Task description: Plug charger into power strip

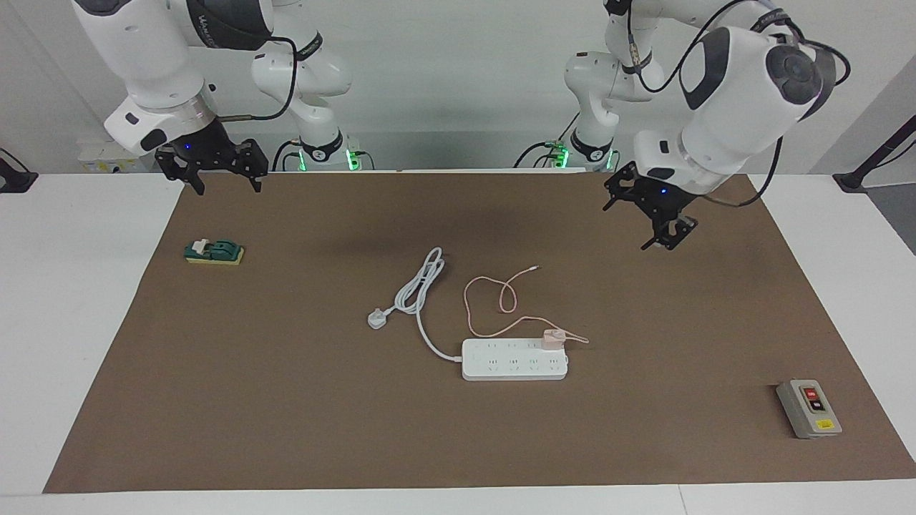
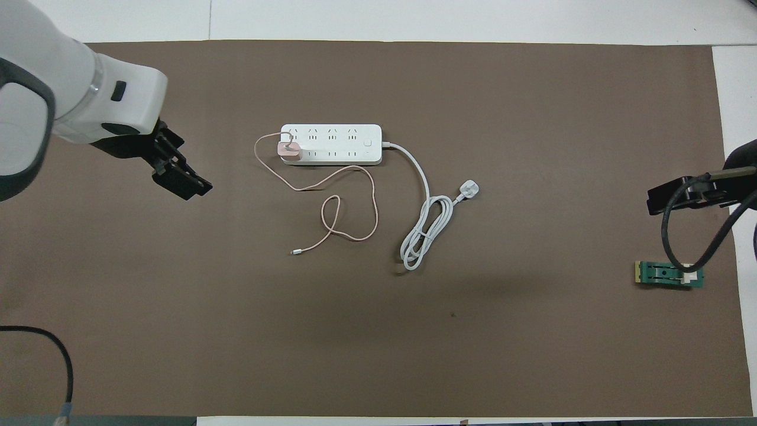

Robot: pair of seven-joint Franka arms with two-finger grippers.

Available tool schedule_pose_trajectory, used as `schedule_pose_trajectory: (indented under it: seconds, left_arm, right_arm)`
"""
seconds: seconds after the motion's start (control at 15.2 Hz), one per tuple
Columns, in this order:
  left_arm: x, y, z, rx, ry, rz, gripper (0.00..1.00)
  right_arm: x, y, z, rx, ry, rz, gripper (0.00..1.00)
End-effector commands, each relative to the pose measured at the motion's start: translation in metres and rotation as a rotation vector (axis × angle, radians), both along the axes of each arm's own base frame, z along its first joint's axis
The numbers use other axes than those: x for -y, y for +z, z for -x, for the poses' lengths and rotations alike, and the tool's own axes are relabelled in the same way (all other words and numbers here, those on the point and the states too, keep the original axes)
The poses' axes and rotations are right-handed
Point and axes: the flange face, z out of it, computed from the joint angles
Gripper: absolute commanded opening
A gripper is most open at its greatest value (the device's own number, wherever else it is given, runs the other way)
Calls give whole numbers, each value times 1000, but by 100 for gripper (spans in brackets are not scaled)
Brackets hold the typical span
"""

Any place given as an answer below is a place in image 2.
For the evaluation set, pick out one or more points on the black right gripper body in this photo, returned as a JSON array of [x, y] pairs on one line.
[[739, 189]]

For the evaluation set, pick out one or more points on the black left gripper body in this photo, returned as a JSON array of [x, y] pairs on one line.
[[139, 142]]

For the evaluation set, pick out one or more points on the pink charger block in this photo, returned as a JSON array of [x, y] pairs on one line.
[[290, 152]]

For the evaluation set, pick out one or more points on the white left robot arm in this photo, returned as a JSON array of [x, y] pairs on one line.
[[71, 71]]

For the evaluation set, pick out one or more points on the white power strip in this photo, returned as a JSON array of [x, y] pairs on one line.
[[337, 144]]

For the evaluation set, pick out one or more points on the brown table mat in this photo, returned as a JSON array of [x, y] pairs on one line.
[[295, 343]]

